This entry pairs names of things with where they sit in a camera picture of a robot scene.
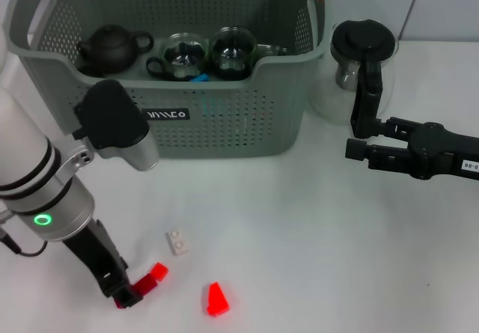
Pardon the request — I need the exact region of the glass carafe black lid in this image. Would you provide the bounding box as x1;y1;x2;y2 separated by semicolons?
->
308;18;400;139

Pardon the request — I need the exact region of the grey perforated storage bin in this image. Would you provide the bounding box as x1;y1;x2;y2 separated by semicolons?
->
1;0;334;161

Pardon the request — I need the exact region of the dark red long brick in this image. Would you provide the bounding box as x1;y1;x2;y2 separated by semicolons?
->
113;274;158;311

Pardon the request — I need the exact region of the left gripper cable connector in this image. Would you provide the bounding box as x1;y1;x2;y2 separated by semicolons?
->
0;209;49;258

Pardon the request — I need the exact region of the small orange-red toy brick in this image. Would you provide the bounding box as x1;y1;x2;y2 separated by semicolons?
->
150;261;170;282

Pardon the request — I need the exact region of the red sloped toy brick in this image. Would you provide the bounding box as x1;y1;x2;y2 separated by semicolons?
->
204;281;231;318

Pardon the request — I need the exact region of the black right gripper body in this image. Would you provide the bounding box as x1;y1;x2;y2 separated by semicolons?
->
407;121;479;182

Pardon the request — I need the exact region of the clear white toy brick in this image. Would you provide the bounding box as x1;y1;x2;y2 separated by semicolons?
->
166;227;192;258

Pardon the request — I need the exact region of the black clay teapot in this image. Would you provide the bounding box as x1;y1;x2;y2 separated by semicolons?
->
76;24;155;76

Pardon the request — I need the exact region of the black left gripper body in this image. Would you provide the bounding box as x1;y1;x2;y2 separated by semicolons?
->
61;219;131;298

